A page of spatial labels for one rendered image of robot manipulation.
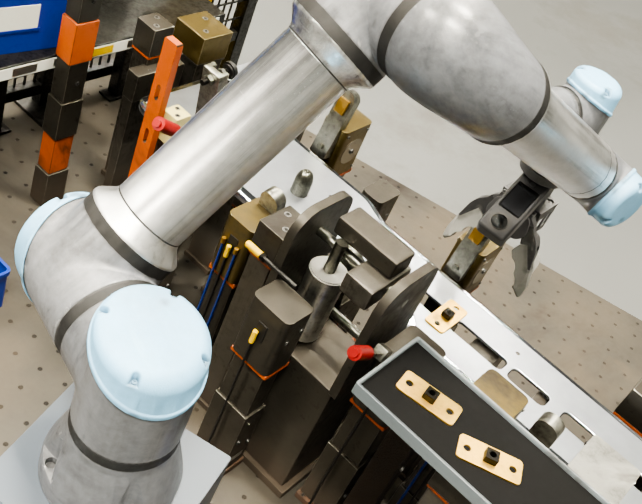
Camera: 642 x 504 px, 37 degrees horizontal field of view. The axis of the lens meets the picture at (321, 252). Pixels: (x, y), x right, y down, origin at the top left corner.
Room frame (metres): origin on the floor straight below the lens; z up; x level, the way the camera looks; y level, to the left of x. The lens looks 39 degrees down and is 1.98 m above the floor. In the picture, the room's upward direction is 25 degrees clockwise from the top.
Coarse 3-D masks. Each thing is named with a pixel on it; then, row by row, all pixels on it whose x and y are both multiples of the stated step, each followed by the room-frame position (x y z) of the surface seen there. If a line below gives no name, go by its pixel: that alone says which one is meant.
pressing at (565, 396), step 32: (192, 96) 1.47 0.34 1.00; (288, 160) 1.41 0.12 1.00; (320, 160) 1.46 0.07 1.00; (256, 192) 1.28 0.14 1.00; (288, 192) 1.32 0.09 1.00; (320, 192) 1.36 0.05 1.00; (352, 192) 1.40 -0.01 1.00; (384, 224) 1.36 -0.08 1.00; (416, 256) 1.31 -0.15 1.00; (448, 288) 1.27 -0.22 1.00; (416, 320) 1.16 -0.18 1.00; (480, 320) 1.22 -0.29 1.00; (448, 352) 1.12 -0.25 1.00; (512, 352) 1.18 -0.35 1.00; (544, 384) 1.15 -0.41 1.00; (576, 384) 1.18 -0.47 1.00; (576, 416) 1.11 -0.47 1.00; (608, 416) 1.14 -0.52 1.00; (576, 448) 1.04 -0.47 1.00; (640, 448) 1.10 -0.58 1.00
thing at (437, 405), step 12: (408, 372) 0.87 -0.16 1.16; (396, 384) 0.84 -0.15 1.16; (420, 384) 0.86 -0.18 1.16; (408, 396) 0.83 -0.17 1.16; (420, 396) 0.84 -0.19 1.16; (432, 396) 0.84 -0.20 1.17; (444, 396) 0.85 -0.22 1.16; (432, 408) 0.83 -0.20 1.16; (444, 408) 0.83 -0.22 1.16; (456, 408) 0.84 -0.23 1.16; (444, 420) 0.82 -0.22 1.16
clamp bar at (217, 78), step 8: (208, 64) 1.24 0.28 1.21; (216, 64) 1.25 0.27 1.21; (224, 64) 1.27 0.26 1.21; (232, 64) 1.27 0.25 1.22; (208, 72) 1.23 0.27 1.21; (216, 72) 1.23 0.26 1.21; (224, 72) 1.24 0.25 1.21; (232, 72) 1.26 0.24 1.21; (200, 80) 1.22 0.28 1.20; (208, 80) 1.22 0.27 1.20; (216, 80) 1.23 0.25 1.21; (224, 80) 1.24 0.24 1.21; (200, 88) 1.24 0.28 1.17; (208, 88) 1.23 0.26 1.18; (216, 88) 1.23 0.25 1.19; (200, 96) 1.24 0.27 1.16; (208, 96) 1.23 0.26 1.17; (200, 104) 1.24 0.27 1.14
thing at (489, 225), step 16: (512, 192) 1.18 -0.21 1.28; (528, 192) 1.18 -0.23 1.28; (544, 192) 1.19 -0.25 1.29; (496, 208) 1.15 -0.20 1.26; (512, 208) 1.15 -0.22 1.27; (528, 208) 1.16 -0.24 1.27; (480, 224) 1.12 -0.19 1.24; (496, 224) 1.12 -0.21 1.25; (512, 224) 1.13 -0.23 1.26; (496, 240) 1.11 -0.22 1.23
